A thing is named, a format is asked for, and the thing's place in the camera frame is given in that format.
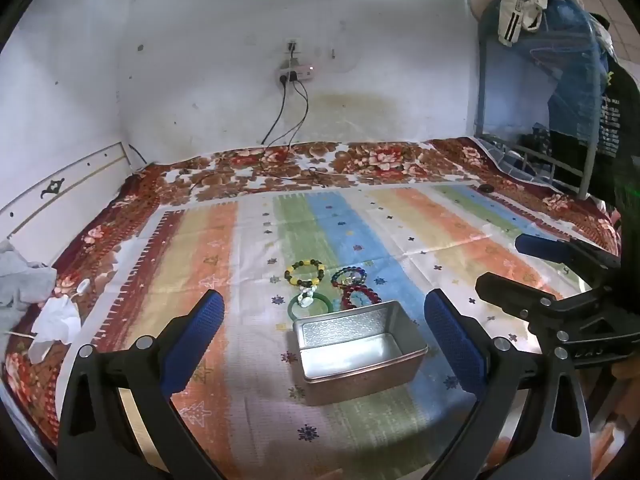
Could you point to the wall socket with plug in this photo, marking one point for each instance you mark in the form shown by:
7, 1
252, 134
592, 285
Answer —
292, 47

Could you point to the black hanging clothing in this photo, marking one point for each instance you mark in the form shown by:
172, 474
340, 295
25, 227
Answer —
620, 125

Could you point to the white crumpled tissue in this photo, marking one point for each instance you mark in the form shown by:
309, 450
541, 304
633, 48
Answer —
55, 320

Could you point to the brown floral bedsheet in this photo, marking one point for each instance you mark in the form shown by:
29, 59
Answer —
380, 157

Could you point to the grey cloth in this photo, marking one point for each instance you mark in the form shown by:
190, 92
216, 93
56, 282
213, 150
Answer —
20, 280

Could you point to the white jacket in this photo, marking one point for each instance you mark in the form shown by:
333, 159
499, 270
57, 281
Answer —
515, 10

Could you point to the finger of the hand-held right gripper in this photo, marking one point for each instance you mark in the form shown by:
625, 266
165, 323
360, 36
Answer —
510, 296
537, 247

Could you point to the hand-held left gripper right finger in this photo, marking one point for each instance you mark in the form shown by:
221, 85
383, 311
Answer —
450, 340

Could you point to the striped pastel blanket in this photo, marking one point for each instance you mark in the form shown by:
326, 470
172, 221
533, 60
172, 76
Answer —
350, 220

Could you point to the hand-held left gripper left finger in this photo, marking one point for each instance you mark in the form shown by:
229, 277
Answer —
207, 330

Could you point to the white power strip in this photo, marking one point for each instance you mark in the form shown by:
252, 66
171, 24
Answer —
300, 74

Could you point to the small white object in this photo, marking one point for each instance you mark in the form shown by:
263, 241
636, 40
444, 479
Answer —
82, 286

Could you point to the silver metal tin box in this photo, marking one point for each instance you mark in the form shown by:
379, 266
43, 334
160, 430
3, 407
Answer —
360, 380

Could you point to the white headboard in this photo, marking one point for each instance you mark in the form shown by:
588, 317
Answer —
60, 195

